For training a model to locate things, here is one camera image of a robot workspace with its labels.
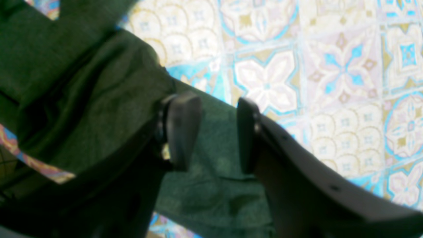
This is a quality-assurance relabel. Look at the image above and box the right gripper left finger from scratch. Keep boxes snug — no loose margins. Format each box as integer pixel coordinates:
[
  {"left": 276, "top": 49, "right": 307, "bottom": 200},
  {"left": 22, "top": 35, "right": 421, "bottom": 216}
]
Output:
[{"left": 126, "top": 93, "right": 202, "bottom": 238}]

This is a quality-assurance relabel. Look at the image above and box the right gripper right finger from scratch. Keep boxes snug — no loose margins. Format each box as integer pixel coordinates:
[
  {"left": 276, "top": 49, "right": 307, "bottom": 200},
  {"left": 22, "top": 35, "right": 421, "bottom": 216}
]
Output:
[{"left": 237, "top": 98, "right": 423, "bottom": 238}]

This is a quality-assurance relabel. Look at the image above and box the dark green long-sleeve shirt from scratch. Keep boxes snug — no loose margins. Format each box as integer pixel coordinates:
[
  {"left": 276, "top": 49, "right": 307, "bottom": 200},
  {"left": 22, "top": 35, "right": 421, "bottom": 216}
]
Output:
[{"left": 1, "top": 0, "right": 276, "bottom": 238}]

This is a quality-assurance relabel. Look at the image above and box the colourful patterned tablecloth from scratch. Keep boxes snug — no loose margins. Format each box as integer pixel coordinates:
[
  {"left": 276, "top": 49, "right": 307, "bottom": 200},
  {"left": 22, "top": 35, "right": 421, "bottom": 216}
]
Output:
[{"left": 1, "top": 0, "right": 422, "bottom": 238}]

